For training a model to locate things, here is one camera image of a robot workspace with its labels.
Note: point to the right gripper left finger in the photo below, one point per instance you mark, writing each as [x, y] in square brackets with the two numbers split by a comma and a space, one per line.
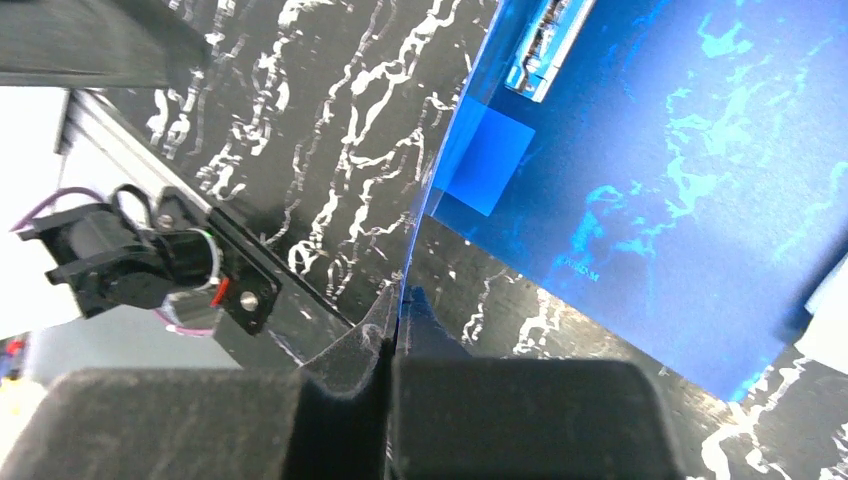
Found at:
[324, 420]

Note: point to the white printed paper files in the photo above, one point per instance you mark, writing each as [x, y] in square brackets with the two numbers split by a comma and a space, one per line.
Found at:
[825, 337]

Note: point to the blue plastic folder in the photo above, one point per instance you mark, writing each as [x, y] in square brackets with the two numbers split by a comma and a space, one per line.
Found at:
[675, 170]

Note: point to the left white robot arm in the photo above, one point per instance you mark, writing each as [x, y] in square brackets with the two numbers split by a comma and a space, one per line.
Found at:
[106, 252]

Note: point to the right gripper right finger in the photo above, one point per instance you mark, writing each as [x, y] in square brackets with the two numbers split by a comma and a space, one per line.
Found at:
[456, 416]

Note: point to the aluminium frame rail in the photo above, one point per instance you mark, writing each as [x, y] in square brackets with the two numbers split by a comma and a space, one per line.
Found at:
[101, 151]

